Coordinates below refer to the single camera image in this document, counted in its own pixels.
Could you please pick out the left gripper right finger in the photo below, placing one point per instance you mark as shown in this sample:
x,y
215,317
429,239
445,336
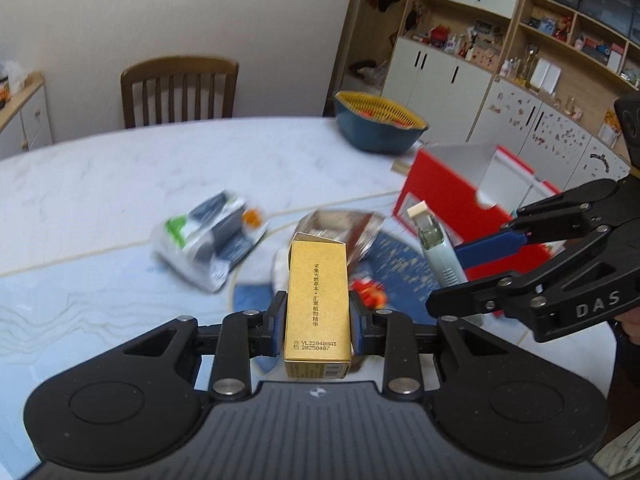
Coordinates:
x,y
394,337

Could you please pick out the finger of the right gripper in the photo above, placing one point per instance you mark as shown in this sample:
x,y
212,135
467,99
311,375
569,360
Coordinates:
x,y
519,244
586,282

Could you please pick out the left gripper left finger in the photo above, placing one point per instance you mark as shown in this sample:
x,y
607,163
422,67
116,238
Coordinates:
x,y
240,337

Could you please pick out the light blue correction tape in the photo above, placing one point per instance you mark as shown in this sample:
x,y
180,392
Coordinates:
x,y
436,247

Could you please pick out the yellow rectangular box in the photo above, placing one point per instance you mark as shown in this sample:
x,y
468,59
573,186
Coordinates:
x,y
317,343

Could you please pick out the red orange small toy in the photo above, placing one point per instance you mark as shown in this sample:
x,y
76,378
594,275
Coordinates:
x,y
371,293

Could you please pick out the red white cardboard box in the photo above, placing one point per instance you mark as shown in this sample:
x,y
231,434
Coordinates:
x,y
474,190

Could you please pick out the blue patterned cloth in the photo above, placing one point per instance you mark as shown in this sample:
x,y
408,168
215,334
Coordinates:
x,y
398,266

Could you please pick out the silver foil snack bag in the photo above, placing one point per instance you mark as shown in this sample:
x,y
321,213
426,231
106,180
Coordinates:
x,y
356,229

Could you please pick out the blue yellow colander bowl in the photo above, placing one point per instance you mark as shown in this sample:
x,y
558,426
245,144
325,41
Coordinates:
x,y
377,125

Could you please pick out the wooden chair behind table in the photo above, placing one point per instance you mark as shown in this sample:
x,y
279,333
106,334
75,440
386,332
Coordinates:
x,y
178,88

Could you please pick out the low wooden sideboard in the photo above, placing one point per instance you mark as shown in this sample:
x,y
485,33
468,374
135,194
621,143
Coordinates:
x,y
25,122

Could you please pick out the black camera box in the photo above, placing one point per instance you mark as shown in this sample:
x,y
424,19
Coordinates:
x,y
627,110

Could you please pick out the white cabinet wall unit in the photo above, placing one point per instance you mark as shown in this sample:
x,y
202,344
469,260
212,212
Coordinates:
x,y
537,77

